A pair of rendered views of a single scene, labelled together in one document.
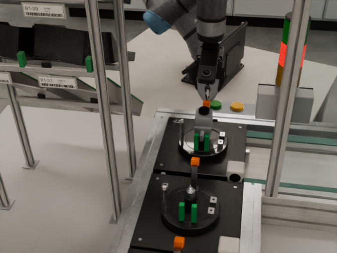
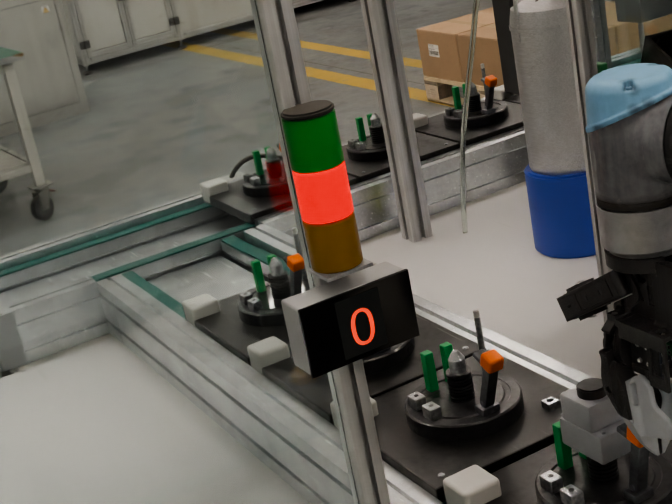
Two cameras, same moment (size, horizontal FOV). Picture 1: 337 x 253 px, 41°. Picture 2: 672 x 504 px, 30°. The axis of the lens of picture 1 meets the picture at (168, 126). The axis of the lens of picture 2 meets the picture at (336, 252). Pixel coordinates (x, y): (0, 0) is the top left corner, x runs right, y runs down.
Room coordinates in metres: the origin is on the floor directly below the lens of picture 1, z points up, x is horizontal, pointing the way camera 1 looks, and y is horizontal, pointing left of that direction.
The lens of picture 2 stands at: (1.75, -0.92, 1.68)
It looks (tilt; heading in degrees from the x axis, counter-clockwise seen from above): 20 degrees down; 144
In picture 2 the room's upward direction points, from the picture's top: 11 degrees counter-clockwise
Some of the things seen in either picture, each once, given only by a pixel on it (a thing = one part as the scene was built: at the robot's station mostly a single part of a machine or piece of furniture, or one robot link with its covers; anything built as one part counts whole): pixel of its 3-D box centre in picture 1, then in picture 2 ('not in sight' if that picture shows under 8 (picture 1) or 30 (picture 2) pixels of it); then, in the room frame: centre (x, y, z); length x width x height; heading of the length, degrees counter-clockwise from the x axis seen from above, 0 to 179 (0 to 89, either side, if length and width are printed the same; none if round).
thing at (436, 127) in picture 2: not in sight; (473, 99); (-0.18, 0.91, 1.01); 0.24 x 0.24 x 0.13; 79
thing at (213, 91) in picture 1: (213, 86); (654, 421); (1.09, -0.13, 1.10); 0.06 x 0.03 x 0.09; 169
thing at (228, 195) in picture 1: (190, 199); (459, 379); (0.74, -0.05, 1.01); 0.24 x 0.24 x 0.13; 79
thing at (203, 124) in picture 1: (203, 121); (588, 412); (0.98, -0.09, 1.06); 0.08 x 0.04 x 0.07; 169
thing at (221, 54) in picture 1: (209, 51); (658, 310); (1.10, -0.12, 1.21); 0.09 x 0.08 x 0.12; 169
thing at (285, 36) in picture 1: (295, 30); (313, 139); (0.84, -0.26, 1.38); 0.05 x 0.05 x 0.05
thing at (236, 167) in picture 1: (235, 171); (472, 494); (0.87, -0.17, 0.97); 0.05 x 0.05 x 0.04; 79
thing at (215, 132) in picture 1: (202, 142); (605, 485); (0.99, -0.10, 0.98); 0.14 x 0.14 x 0.02
